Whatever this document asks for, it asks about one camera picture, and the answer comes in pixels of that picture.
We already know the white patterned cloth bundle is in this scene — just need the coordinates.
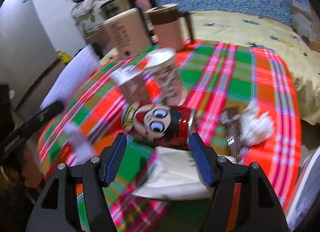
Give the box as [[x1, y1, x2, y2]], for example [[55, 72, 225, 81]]
[[71, 0, 111, 38]]

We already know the pink brown lidded mug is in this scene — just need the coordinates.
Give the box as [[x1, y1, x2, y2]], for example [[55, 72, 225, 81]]
[[145, 4, 195, 52]]

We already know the brown bedding package box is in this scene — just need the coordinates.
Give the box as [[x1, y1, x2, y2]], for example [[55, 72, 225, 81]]
[[289, 0, 319, 52]]

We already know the grey refrigerator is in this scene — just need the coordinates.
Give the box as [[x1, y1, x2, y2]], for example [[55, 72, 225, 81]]
[[1, 0, 65, 120]]

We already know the patterned paper cup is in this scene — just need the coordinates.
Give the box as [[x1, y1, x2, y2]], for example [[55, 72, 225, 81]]
[[144, 47, 187, 106]]

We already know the small clear cup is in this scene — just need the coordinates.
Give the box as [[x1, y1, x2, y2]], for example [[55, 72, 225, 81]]
[[111, 65, 151, 105]]

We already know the beige electric kettle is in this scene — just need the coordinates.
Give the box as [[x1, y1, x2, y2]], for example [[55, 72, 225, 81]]
[[86, 8, 153, 59]]

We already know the yellow printed bed sheet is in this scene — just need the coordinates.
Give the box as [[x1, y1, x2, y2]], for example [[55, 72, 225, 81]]
[[191, 11, 319, 125]]

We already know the red cartoon drink can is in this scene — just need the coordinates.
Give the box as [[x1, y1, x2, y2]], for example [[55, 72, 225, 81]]
[[121, 101, 197, 151]]

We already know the white tissue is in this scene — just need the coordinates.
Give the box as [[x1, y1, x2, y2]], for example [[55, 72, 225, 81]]
[[240, 100, 274, 147]]

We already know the white paper napkin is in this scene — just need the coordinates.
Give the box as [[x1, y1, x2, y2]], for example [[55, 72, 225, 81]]
[[132, 146, 214, 201]]

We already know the red green plaid tablecloth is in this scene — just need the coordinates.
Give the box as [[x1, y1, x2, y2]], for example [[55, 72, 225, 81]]
[[37, 40, 302, 231]]

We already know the white round trash bin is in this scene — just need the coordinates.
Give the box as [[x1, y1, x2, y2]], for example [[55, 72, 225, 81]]
[[286, 149, 319, 231]]

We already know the silver snack wrapper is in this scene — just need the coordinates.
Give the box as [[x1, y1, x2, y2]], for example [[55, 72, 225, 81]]
[[220, 107, 243, 162]]

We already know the steel kettle black handle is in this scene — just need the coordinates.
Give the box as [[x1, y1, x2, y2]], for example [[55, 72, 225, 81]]
[[100, 0, 158, 20]]

